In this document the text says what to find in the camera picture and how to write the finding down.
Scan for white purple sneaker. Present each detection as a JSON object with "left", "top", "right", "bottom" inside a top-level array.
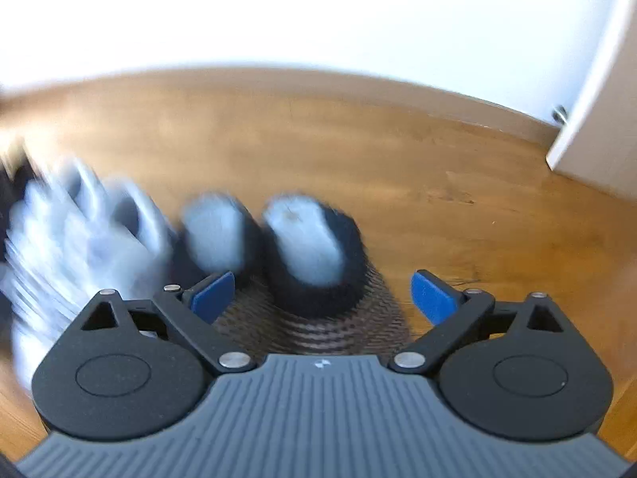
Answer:
[
  {"left": 59, "top": 159, "right": 174, "bottom": 308},
  {"left": 1, "top": 158, "right": 105, "bottom": 392}
]

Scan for grey knit slipper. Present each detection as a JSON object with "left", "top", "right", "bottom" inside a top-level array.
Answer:
[
  {"left": 170, "top": 193, "right": 279, "bottom": 360},
  {"left": 261, "top": 194, "right": 412, "bottom": 358}
]

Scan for metal door stopper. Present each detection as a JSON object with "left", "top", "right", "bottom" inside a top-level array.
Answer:
[{"left": 552, "top": 105, "right": 569, "bottom": 126}]

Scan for white purple sneaker near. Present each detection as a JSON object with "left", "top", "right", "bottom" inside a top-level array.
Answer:
[{"left": 59, "top": 159, "right": 174, "bottom": 308}]

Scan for white purple sneaker far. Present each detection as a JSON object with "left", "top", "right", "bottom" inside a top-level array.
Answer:
[{"left": 1, "top": 158, "right": 105, "bottom": 392}]

